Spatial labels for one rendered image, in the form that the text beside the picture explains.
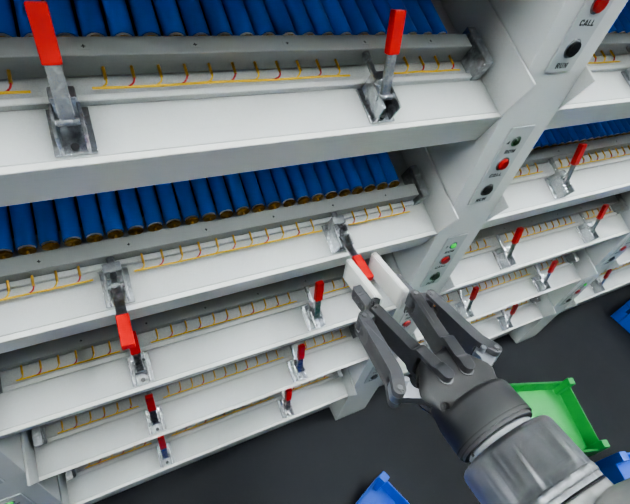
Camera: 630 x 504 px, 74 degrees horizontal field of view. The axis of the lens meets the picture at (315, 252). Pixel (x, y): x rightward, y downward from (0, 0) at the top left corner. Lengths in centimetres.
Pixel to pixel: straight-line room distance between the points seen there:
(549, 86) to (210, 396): 70
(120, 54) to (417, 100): 28
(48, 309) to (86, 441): 38
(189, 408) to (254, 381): 12
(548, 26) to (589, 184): 46
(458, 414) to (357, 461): 84
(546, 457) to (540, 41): 38
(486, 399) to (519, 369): 116
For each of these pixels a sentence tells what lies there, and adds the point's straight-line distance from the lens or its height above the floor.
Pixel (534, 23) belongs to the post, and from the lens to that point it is 52.
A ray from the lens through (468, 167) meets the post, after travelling 58.
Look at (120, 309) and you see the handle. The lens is 46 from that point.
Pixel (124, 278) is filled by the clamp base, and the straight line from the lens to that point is 47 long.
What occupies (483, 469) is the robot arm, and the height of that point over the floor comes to 80.
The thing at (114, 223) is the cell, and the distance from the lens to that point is 50.
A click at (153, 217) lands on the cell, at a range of 50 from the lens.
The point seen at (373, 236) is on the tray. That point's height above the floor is 74.
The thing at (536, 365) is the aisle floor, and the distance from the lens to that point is 160.
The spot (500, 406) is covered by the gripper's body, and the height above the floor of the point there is 82.
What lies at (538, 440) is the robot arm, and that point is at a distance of 38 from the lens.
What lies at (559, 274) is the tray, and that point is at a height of 36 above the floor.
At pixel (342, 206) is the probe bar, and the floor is 78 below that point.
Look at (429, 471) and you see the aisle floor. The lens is 127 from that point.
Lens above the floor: 113
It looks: 47 degrees down
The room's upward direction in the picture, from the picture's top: 14 degrees clockwise
